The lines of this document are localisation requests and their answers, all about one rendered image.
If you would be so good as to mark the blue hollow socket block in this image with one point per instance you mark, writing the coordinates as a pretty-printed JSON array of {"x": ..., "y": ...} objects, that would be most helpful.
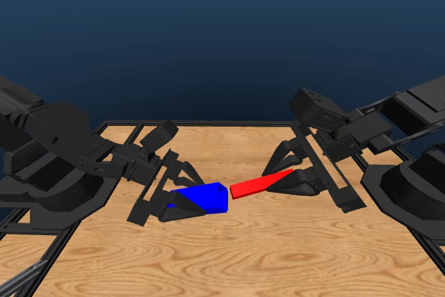
[{"x": 210, "y": 198}]

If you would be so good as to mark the thin red peg bar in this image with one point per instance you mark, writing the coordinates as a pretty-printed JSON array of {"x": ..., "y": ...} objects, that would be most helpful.
[{"x": 253, "y": 185}]

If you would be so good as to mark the black table frame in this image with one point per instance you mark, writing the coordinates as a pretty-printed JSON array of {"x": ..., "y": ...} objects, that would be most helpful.
[{"x": 226, "y": 123}]

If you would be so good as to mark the grey metal strut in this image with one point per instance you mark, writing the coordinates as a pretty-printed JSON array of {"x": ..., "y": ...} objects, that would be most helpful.
[{"x": 21, "y": 278}]

